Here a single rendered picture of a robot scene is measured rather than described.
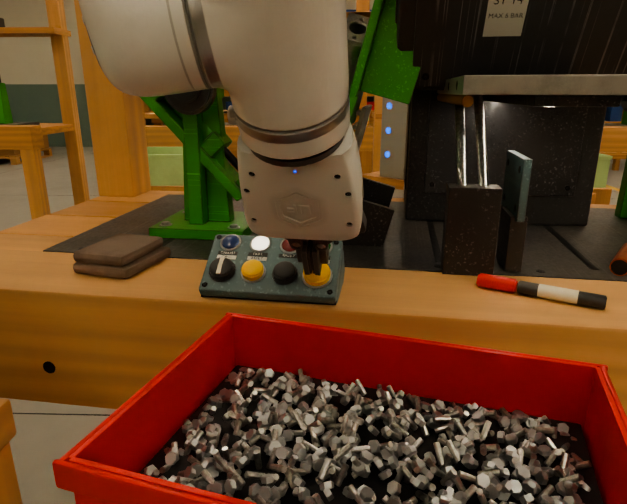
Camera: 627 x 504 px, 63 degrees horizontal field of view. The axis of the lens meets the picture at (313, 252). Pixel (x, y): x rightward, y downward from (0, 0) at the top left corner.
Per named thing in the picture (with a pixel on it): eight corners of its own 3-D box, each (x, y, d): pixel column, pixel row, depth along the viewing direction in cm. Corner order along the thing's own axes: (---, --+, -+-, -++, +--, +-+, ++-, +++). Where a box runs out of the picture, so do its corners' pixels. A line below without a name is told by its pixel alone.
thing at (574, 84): (637, 108, 48) (644, 74, 47) (460, 107, 50) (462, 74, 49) (533, 101, 84) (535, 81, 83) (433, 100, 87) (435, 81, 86)
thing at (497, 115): (588, 227, 84) (626, 1, 74) (402, 220, 89) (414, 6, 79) (556, 204, 102) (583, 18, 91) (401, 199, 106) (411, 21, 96)
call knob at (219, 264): (231, 281, 55) (228, 275, 54) (208, 280, 55) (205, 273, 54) (236, 262, 56) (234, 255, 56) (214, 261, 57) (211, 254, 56)
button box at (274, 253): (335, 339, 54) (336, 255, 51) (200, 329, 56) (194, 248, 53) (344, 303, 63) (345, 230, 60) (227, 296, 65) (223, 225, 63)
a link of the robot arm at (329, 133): (213, 131, 35) (223, 164, 37) (343, 134, 33) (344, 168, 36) (240, 61, 40) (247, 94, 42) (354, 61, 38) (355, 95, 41)
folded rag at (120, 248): (123, 251, 72) (121, 230, 71) (173, 256, 70) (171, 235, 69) (71, 274, 63) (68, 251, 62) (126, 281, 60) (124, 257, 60)
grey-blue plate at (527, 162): (522, 274, 63) (537, 159, 59) (505, 273, 63) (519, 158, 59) (506, 251, 72) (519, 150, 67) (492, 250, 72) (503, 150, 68)
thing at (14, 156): (17, 164, 809) (12, 136, 795) (-35, 165, 807) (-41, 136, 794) (52, 155, 923) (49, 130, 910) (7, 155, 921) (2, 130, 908)
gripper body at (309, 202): (215, 150, 37) (245, 247, 45) (358, 154, 35) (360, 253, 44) (239, 88, 41) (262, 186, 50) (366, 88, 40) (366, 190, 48)
